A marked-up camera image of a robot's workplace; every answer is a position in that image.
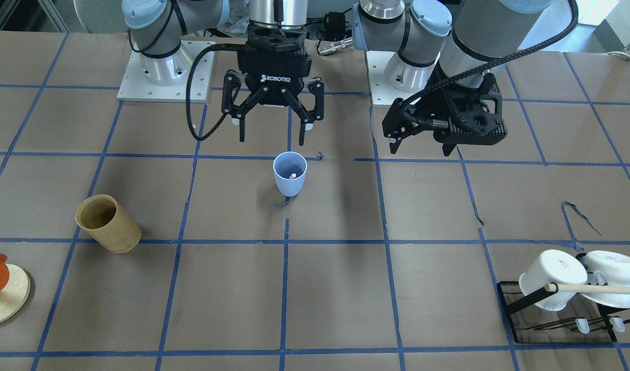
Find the bamboo cylindrical holder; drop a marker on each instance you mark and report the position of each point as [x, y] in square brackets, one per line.
[105, 220]

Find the white mug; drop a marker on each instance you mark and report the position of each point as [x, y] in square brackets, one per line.
[612, 268]
[552, 266]

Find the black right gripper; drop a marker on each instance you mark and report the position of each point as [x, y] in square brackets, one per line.
[277, 77]

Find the black wire cup rack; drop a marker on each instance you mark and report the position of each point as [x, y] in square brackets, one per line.
[555, 318]

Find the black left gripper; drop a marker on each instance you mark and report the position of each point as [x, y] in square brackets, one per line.
[432, 104]

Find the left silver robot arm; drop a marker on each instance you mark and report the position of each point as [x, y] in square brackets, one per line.
[435, 40]

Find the silver cylindrical connector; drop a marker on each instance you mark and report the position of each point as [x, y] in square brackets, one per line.
[335, 47]

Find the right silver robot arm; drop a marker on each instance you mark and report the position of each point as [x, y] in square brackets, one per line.
[156, 28]

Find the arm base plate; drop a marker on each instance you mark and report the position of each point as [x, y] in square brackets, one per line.
[381, 77]
[160, 80]

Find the black electronics box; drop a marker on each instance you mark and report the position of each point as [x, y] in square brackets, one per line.
[334, 26]

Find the wooden rack rod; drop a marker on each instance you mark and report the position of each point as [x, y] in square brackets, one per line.
[577, 288]

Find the light blue plastic cup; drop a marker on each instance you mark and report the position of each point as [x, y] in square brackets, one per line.
[290, 169]

